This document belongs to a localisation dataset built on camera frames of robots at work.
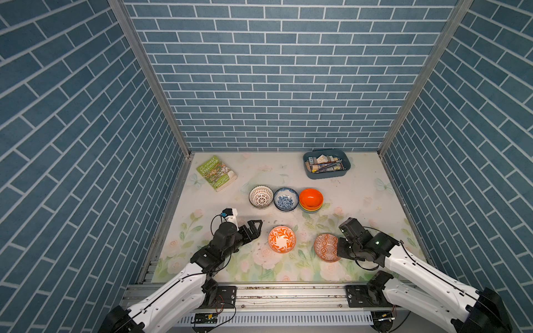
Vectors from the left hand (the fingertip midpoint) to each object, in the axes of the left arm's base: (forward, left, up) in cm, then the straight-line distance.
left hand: (261, 227), depth 81 cm
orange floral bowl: (-2, -9, -9) cm, 12 cm away
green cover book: (+33, +25, -8) cm, 43 cm away
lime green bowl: (+11, -22, -6) cm, 26 cm away
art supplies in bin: (+40, -32, -6) cm, 51 cm away
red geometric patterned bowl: (-5, -27, -8) cm, 28 cm away
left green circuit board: (-28, +18, -12) cm, 36 cm away
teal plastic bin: (+47, -43, -5) cm, 64 cm away
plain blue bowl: (+11, -22, -8) cm, 26 cm away
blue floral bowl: (+17, -11, -6) cm, 21 cm away
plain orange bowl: (+17, -23, -6) cm, 29 cm away
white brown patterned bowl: (+19, +1, -7) cm, 20 cm away
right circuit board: (-29, -43, -10) cm, 53 cm away
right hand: (-7, -31, -6) cm, 32 cm away
